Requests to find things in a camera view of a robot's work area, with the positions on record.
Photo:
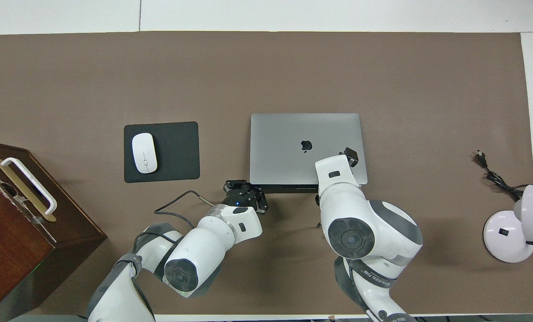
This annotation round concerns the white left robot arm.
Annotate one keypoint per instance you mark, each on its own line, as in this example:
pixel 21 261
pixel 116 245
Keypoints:
pixel 204 250

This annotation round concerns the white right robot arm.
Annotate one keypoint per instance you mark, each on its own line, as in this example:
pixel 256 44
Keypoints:
pixel 365 232

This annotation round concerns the silver laptop with apple logo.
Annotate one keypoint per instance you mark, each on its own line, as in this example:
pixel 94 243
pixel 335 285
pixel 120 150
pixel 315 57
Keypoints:
pixel 284 147

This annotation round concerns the dark brown wooden box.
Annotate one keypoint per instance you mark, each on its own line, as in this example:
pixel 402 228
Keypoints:
pixel 16 250

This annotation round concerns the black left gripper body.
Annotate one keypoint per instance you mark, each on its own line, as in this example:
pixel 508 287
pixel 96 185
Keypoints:
pixel 242 197

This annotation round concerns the white computer mouse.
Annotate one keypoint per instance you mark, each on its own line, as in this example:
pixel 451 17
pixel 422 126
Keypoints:
pixel 144 153

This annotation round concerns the black mouse pad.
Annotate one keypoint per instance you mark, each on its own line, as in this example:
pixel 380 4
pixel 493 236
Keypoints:
pixel 177 152

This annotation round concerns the white desk lamp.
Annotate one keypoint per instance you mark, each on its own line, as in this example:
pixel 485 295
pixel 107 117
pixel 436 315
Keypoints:
pixel 503 237

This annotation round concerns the brown table mat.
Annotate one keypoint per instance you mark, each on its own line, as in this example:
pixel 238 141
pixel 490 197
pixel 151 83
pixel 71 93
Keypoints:
pixel 266 71

